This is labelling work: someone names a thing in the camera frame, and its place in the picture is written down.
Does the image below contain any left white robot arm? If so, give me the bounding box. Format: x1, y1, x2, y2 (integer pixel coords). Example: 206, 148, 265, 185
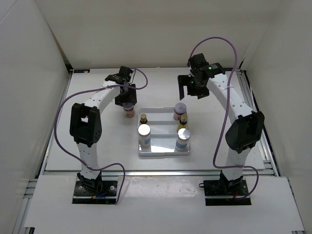
70, 66, 137, 195

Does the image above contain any blue label shaker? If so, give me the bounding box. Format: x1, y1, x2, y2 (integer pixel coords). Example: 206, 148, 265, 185
137, 124, 151, 147
175, 128, 191, 153

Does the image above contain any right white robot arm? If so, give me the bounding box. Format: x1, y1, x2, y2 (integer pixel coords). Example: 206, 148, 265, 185
177, 53, 265, 195

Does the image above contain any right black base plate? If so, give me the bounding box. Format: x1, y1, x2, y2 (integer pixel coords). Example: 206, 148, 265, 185
198, 180, 252, 206

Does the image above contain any aluminium left rail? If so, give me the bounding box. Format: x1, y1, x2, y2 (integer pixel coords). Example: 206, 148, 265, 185
12, 58, 73, 234

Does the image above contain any yellow label bottle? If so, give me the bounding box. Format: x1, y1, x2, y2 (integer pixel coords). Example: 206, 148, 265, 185
177, 114, 188, 132
139, 113, 148, 125

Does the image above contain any aluminium front rail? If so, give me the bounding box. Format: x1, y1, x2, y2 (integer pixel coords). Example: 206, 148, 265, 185
43, 168, 274, 176

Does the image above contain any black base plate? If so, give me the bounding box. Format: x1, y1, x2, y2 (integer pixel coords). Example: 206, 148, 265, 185
72, 178, 118, 205
198, 180, 252, 206

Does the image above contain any white divided tray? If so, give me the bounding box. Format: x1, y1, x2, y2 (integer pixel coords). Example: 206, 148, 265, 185
138, 107, 191, 157

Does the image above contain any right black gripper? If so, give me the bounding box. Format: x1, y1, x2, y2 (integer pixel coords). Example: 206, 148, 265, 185
177, 74, 210, 100

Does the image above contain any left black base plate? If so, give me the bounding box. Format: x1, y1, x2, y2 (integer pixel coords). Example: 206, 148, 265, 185
72, 178, 118, 205

